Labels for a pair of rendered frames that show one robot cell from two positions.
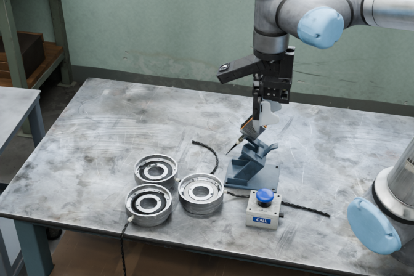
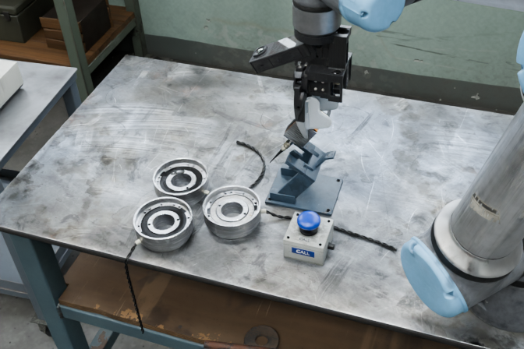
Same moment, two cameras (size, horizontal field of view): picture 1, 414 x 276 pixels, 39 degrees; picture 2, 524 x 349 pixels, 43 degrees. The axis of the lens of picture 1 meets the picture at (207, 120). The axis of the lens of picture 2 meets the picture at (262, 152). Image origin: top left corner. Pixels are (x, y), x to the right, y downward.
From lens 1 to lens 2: 0.25 m
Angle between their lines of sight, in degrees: 8
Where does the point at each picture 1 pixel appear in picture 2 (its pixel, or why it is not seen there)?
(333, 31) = (388, 8)
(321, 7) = not seen: outside the picture
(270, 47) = (312, 27)
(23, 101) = (54, 81)
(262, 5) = not seen: outside the picture
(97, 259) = (118, 280)
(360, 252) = not seen: hidden behind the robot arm
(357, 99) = (489, 85)
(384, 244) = (444, 305)
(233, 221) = (269, 250)
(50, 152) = (62, 149)
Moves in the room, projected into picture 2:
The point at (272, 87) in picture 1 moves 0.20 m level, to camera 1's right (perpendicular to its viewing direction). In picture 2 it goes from (319, 80) to (448, 84)
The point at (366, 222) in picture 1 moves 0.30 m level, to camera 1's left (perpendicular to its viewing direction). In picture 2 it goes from (422, 273) to (200, 259)
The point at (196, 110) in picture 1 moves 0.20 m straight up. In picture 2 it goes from (250, 101) to (245, 22)
